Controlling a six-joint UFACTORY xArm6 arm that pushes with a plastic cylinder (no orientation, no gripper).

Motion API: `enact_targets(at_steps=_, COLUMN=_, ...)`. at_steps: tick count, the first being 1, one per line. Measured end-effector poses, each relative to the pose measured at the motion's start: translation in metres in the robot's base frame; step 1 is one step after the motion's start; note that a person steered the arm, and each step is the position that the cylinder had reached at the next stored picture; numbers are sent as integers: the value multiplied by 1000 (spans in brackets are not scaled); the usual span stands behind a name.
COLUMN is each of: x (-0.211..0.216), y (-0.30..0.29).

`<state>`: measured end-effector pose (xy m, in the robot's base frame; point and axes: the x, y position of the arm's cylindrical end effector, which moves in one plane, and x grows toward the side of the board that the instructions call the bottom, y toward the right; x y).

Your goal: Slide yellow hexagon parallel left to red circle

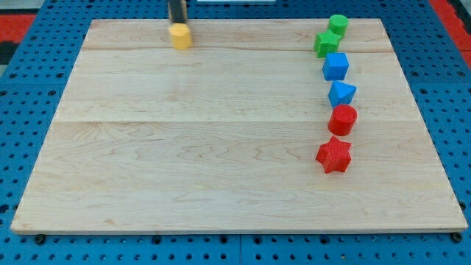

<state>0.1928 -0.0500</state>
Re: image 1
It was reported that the yellow hexagon block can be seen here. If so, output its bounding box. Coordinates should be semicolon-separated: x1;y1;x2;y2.
169;23;192;50

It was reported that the wooden board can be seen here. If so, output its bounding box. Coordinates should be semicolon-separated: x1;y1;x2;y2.
11;18;468;235

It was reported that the red star block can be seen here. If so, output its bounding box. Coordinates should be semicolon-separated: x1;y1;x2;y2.
315;136;352;174

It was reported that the red cylinder block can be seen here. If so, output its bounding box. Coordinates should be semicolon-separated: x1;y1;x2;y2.
327;105;358;136

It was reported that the blue triangle block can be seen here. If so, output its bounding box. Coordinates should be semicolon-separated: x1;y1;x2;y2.
327;81;357;108

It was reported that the blue cube block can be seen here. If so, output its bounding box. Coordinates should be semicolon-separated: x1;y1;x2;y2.
322;52;350;81

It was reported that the green star block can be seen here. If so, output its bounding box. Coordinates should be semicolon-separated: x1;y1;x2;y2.
313;29;342;58

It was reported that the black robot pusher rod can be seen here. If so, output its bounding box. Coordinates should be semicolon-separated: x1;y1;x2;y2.
168;0;188;24

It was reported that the green cylinder block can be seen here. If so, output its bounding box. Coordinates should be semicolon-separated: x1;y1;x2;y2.
328;14;349;38

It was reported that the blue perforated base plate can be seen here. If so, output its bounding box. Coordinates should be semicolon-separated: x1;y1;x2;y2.
1;1;470;264

